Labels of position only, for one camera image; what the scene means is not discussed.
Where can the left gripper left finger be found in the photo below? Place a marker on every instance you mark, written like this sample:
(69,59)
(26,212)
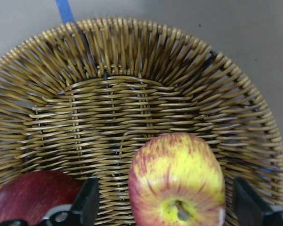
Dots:
(85,208)

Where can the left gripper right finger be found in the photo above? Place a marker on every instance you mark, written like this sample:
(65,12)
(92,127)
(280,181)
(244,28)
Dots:
(249,207)

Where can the yellow red apple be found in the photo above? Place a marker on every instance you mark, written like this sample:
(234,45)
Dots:
(176,180)

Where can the dark red apple in basket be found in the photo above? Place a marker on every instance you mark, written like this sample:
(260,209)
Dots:
(31,195)

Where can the brown wicker basket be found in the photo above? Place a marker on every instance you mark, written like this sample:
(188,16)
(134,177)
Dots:
(82,98)

